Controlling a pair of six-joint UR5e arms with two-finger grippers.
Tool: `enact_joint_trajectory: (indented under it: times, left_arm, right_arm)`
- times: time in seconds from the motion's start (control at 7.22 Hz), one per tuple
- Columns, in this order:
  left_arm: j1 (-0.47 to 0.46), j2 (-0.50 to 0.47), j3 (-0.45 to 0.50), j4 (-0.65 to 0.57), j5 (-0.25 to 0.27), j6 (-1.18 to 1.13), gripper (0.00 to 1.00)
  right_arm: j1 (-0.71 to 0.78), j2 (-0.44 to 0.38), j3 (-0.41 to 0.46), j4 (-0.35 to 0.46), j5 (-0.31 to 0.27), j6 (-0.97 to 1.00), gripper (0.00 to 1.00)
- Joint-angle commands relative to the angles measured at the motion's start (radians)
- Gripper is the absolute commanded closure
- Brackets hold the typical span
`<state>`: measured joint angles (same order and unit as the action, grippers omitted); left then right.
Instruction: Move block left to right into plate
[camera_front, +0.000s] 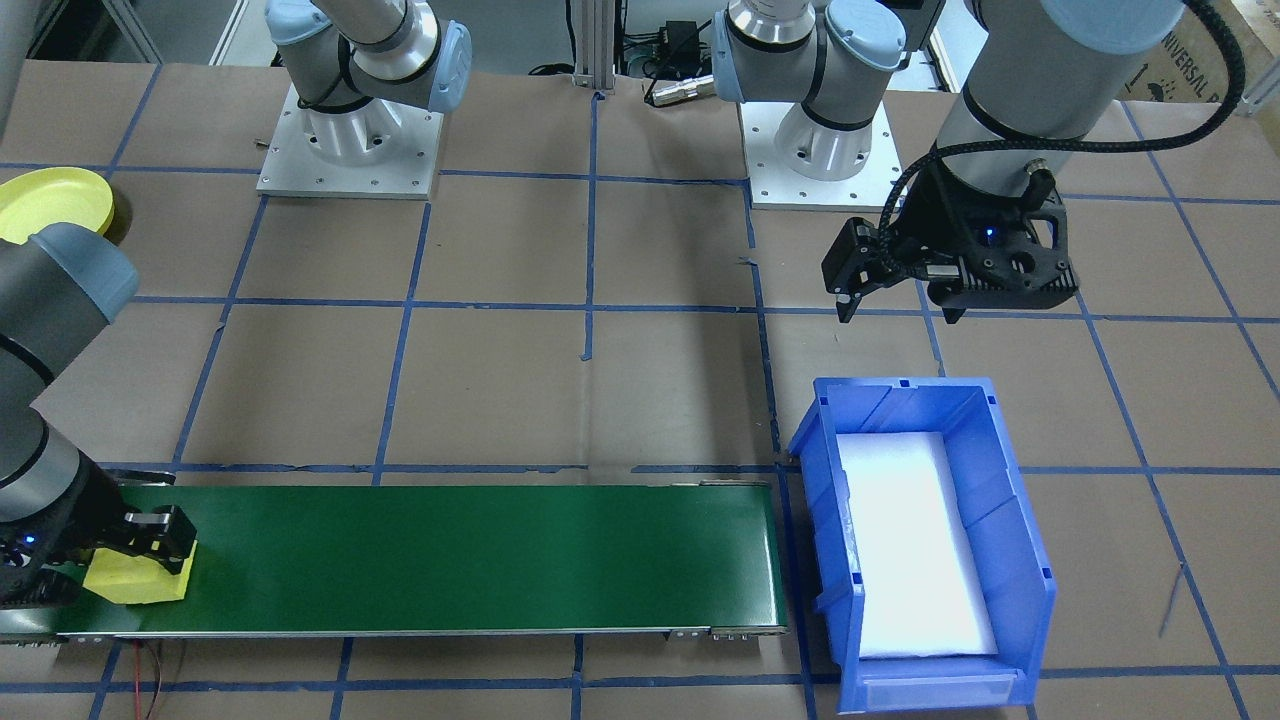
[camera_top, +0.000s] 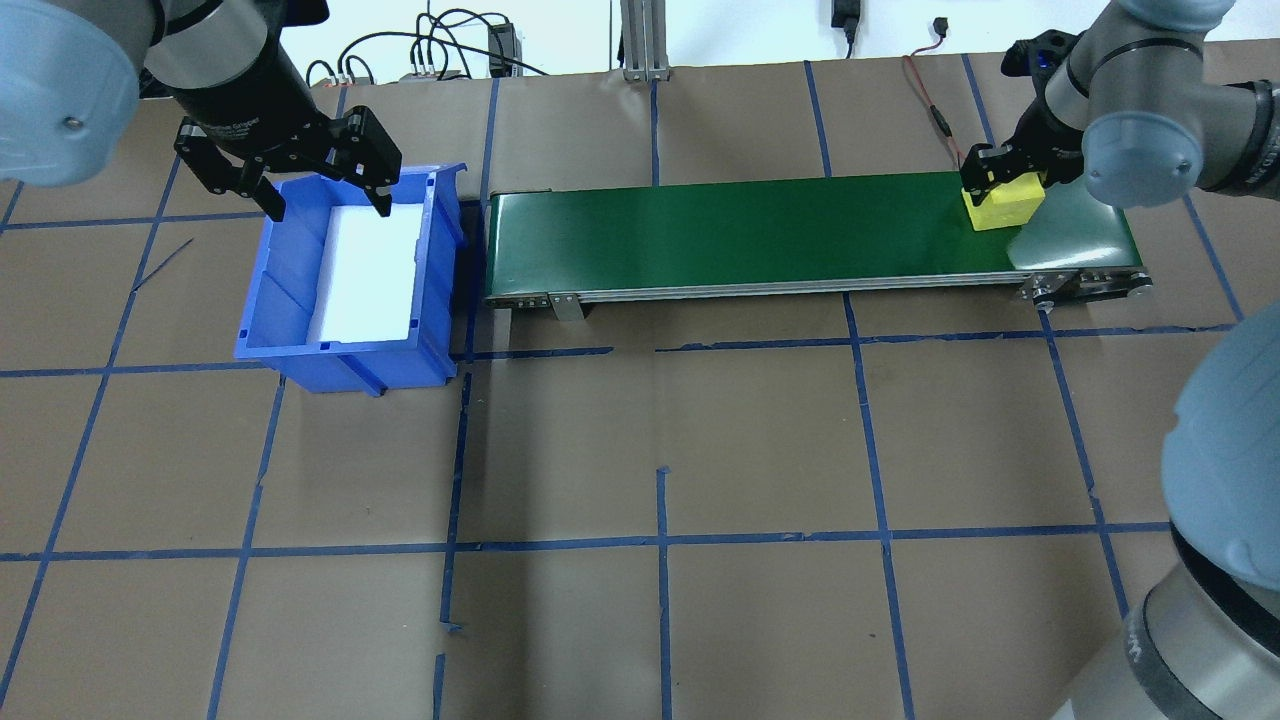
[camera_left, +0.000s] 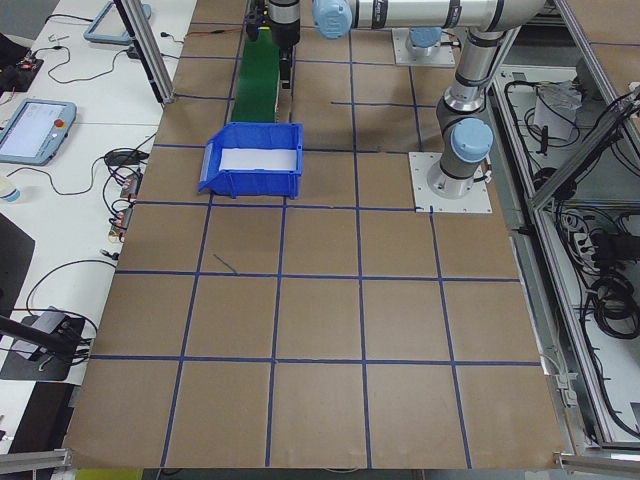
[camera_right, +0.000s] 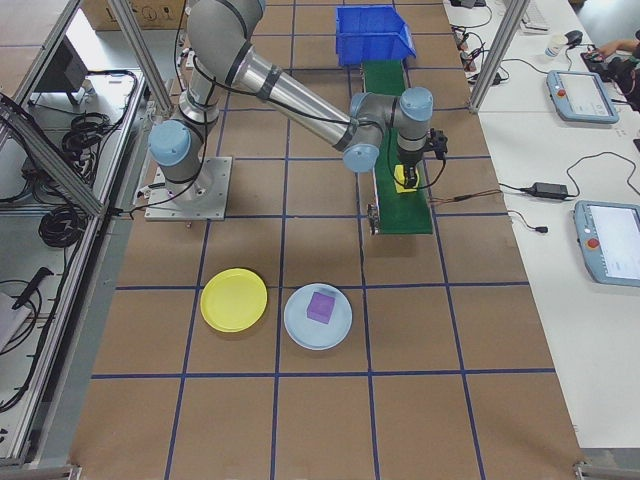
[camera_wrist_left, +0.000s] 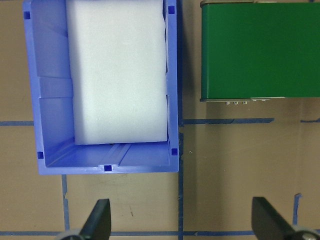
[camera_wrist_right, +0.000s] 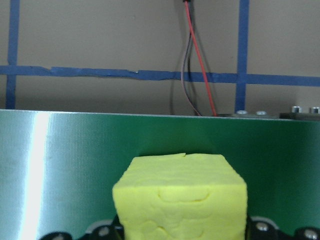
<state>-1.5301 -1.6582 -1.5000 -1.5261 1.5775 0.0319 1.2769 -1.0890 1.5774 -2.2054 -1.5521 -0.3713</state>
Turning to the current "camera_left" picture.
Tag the small black electronic module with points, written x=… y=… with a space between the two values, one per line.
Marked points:
x=30 y=63

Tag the black stand base plate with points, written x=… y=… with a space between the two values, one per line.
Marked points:
x=55 y=372

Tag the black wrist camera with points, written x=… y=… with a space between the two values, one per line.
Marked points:
x=256 y=20

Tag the white desk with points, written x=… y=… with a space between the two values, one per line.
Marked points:
x=65 y=240

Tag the aluminium camera post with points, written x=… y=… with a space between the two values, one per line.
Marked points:
x=150 y=55

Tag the white paper cup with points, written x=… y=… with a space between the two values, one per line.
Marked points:
x=9 y=190

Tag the aluminium V-shaped frame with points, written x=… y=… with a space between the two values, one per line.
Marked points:
x=575 y=162

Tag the aluminium corner bar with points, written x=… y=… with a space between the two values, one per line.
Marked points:
x=600 y=460
x=30 y=460

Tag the black monitor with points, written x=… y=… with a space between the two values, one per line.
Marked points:
x=15 y=265

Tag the black power adapter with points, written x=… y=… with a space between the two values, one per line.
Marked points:
x=122 y=157
x=135 y=51

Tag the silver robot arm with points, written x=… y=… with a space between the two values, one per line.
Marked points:
x=475 y=75

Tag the green conveyor belt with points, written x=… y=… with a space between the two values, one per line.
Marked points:
x=255 y=85

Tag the blue plastic storage bin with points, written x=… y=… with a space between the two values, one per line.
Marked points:
x=250 y=187

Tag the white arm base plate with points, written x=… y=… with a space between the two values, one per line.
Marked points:
x=400 y=55
x=425 y=200

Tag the light blue teach pendant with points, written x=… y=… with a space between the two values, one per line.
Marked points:
x=35 y=130
x=112 y=25

